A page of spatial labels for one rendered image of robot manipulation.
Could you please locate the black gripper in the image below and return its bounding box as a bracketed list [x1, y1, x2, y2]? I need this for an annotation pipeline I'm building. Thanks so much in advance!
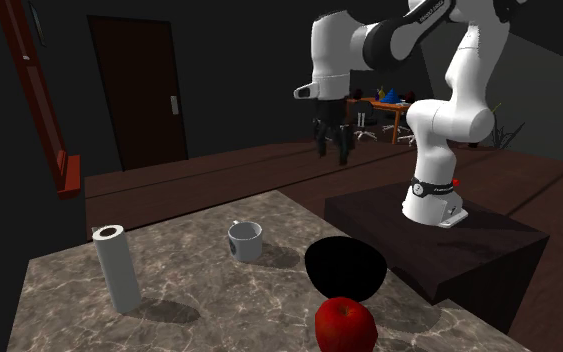
[313, 98, 356, 166]

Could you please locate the white office chair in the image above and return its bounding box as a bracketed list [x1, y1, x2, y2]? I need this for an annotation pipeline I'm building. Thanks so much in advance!
[352, 99, 379, 143]

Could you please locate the orange desk with items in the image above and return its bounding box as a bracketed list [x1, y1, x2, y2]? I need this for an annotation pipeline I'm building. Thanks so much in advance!
[346, 86, 416, 146]

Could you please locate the black bowl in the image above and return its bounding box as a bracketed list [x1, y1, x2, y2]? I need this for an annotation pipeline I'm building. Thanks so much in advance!
[304, 236, 388, 303]

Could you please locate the grey mug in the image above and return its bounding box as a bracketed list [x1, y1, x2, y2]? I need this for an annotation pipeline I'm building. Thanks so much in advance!
[227, 220, 264, 264]

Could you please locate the dark brown robot stand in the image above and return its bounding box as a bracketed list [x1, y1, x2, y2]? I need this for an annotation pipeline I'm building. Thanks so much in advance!
[324, 182, 551, 336]

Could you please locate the dark bare plant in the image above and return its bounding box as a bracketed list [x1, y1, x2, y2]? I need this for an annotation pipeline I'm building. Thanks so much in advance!
[490, 102, 527, 150]

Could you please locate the red apple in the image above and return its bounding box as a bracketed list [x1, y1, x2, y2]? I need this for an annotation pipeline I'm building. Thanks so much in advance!
[314, 296, 379, 352]

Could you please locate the dark brown door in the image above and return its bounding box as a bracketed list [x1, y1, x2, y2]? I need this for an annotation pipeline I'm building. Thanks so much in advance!
[87, 14, 190, 172]

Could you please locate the white paper towel roll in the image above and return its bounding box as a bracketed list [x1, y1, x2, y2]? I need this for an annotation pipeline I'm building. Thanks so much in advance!
[91, 224, 143, 315]

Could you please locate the red wooden frame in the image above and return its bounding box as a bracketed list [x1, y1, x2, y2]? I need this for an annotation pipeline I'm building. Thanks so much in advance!
[0, 0, 82, 201]

